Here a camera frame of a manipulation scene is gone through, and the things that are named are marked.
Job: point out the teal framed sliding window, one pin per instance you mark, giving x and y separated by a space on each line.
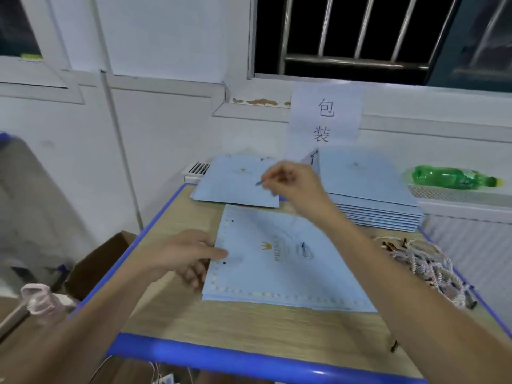
480 44

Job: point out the crown-print light blue paper bag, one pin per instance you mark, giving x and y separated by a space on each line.
280 268
232 184

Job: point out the person's right forearm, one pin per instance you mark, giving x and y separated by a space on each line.
424 300

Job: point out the white paper sign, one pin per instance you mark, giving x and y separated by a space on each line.
324 120

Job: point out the grey metal desk blue edge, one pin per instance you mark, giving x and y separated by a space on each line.
4 140

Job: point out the person's right hand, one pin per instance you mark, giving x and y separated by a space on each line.
297 188

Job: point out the white framed window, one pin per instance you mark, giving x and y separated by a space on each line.
32 36

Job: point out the stack of blue paper bags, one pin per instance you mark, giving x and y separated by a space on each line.
376 184

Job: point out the pink water bottle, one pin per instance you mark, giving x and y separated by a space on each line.
40 300

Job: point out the brown cardboard box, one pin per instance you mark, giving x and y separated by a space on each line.
96 264

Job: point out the person's left hand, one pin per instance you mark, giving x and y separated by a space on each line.
188 256

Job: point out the green plastic bottle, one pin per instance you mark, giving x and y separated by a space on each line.
452 177

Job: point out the metal window grille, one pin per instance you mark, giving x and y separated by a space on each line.
360 61

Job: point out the person's left forearm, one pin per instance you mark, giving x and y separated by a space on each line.
72 324

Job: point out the blue-edged wooden desk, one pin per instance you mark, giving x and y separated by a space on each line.
264 332

